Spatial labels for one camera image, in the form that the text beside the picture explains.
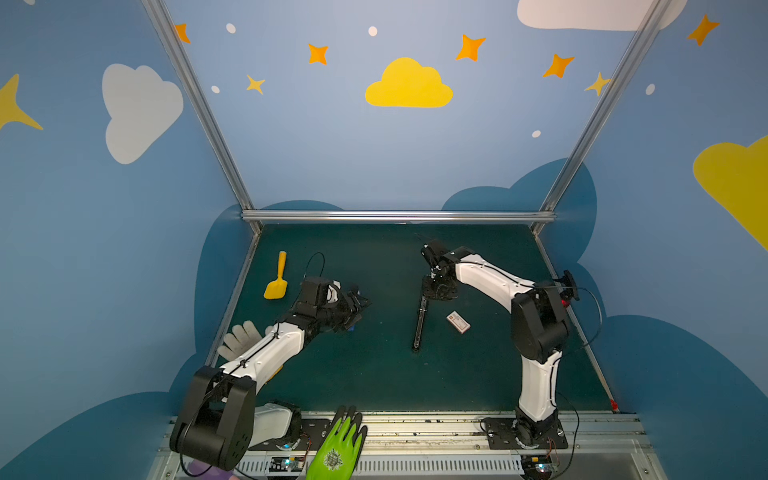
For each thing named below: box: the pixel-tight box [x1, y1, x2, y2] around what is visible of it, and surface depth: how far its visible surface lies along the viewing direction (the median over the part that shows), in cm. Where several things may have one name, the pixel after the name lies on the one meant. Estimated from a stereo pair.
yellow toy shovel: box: [264, 251, 288, 299], surface depth 106 cm
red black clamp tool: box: [553, 270, 580, 307], surface depth 87 cm
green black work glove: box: [306, 406, 368, 480], surface depth 73 cm
